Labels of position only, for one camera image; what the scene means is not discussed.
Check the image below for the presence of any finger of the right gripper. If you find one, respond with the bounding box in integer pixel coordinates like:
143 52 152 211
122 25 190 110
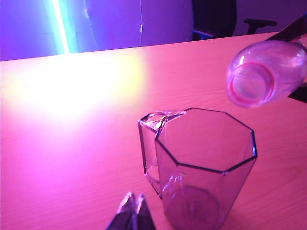
271 18 307 43
287 82 307 104

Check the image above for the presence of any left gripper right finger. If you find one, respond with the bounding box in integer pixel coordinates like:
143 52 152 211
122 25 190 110
135 193 155 230

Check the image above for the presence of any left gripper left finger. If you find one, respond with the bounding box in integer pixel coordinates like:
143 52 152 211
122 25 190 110
105 191 136 230

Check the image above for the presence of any clear red-label water bottle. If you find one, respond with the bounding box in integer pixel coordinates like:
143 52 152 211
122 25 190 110
226 39 307 110

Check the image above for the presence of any clear faceted glass mug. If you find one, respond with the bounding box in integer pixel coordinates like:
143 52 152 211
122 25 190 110
138 107 258 230

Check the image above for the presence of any black office chair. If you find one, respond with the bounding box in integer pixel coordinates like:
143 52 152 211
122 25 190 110
191 0 278 41

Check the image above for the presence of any thin hanging wall cable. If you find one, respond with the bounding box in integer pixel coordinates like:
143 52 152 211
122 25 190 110
138 0 144 47

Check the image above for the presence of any vertical wall light tube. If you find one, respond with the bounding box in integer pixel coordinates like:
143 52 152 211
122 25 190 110
51 0 71 55

